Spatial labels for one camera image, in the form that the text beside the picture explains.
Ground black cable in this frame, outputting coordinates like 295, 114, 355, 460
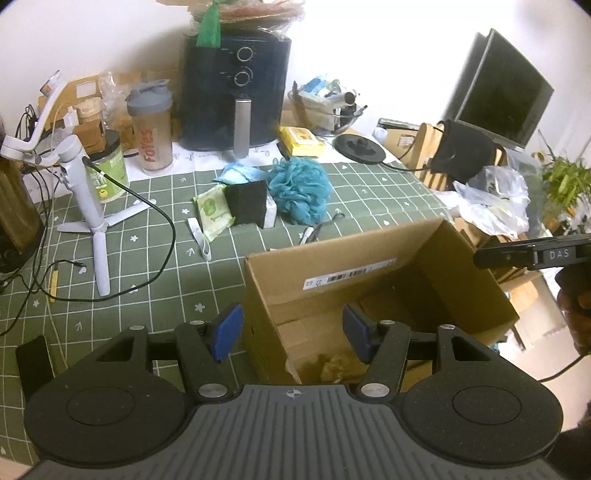
0, 156, 177, 337

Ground green checked tablecloth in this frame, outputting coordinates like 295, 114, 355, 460
0, 157, 462, 464

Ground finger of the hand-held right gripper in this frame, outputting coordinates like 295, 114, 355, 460
473, 240, 536, 270

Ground clear plastic bag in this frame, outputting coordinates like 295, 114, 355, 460
451, 166, 532, 239

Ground green potted plant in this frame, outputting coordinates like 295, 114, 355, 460
531, 131, 591, 223

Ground teal bath loofah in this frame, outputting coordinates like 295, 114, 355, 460
267, 157, 334, 227

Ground stack of cardboard boxes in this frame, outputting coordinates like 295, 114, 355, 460
37, 71, 182, 154

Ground white phone gimbal tripod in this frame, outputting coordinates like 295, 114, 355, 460
0, 71, 158, 297

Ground person's right hand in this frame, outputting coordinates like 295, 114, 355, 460
555, 265, 591, 357

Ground crinkled clear plastic wrapper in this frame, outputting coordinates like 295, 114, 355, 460
98, 71, 136, 136

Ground beige ribbed jar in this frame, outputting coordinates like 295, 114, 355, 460
76, 97, 103, 125

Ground black monitor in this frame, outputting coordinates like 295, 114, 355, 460
441, 28, 555, 151

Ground black round charger disc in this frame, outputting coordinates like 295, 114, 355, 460
333, 133, 388, 164

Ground green label canister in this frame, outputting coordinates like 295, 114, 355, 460
85, 130, 130, 204

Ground green bag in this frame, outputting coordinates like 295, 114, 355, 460
196, 2, 223, 49

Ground glass bowl with clutter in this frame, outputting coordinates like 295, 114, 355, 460
287, 74, 370, 137

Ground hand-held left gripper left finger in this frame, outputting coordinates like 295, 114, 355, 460
95, 303, 245, 401

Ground brown cardboard box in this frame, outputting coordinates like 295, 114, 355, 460
242, 218, 521, 387

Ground green wet wipes packet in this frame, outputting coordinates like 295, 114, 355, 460
192, 185, 234, 243

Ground black phone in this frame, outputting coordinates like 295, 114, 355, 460
15, 335, 54, 403

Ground black cloth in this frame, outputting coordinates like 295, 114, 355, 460
429, 119, 502, 182

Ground white table cloth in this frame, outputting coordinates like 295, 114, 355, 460
21, 136, 403, 197

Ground plastic wrapped food packages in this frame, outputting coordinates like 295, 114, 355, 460
188, 0, 308, 43

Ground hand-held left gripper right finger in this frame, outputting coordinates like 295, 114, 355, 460
342, 303, 498, 400

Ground dark brown container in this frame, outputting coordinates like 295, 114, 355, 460
0, 115, 47, 276

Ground black sponge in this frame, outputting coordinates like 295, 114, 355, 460
224, 179, 278, 230

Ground dark blue air fryer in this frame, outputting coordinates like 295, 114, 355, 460
178, 32, 293, 158

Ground grey lid shaker bottle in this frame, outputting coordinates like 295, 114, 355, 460
126, 79, 175, 175

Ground blue wet wipes packet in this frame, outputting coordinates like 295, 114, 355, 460
213, 162, 265, 186

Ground black and white cord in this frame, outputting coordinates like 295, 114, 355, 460
299, 210, 347, 244

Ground wooden chair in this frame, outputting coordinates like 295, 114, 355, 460
405, 122, 509, 193

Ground yellow wipes packet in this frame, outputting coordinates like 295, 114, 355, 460
279, 126, 327, 159

